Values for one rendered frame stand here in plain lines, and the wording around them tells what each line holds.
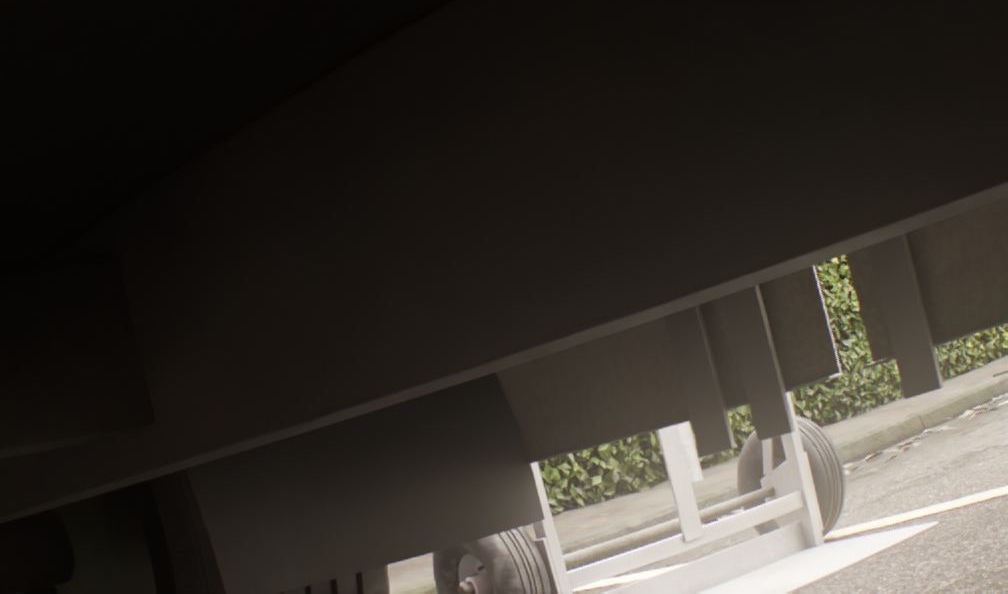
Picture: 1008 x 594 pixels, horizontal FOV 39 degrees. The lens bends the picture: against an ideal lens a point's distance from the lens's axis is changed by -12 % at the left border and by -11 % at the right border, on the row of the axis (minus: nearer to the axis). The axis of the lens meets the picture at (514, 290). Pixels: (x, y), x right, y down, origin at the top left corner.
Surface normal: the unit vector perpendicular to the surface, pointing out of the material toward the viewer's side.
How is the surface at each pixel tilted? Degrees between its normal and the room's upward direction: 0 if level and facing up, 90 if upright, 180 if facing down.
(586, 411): 90
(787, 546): 90
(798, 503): 90
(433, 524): 92
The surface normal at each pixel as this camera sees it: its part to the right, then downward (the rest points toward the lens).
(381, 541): 0.68, -0.22
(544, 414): -0.69, 0.11
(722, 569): 0.50, -0.22
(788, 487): -0.83, 0.16
